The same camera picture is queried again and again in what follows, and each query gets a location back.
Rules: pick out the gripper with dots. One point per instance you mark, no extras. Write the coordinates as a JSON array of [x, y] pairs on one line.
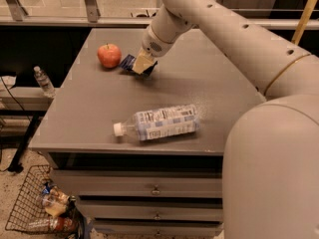
[[151, 48]]

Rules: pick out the dark blue rxbar wrapper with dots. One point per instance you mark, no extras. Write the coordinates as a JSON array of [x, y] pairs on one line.
[[128, 62]]

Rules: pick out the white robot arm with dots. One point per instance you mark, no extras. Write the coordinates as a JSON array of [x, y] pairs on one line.
[[270, 174]]

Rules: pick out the red apple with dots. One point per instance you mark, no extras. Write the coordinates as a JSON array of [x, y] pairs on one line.
[[109, 55]]

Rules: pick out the clear plastic water bottle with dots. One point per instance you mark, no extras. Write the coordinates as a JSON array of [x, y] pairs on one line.
[[160, 123]]

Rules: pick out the small upright water bottle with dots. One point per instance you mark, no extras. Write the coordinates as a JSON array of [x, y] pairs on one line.
[[44, 82]]

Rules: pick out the grey drawer cabinet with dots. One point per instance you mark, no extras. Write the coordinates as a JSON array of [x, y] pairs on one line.
[[165, 187]]

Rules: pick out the grey side bench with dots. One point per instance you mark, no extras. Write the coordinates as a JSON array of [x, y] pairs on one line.
[[28, 104]]

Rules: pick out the snack bags in basket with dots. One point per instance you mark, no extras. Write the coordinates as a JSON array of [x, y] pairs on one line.
[[54, 200]]

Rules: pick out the black wire basket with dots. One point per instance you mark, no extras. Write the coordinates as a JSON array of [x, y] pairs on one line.
[[27, 206]]

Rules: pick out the bottle in wire basket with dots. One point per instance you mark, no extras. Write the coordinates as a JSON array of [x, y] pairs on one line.
[[52, 224]]

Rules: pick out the yellow wooden ladder frame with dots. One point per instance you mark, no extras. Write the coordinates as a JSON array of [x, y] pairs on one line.
[[303, 21]]

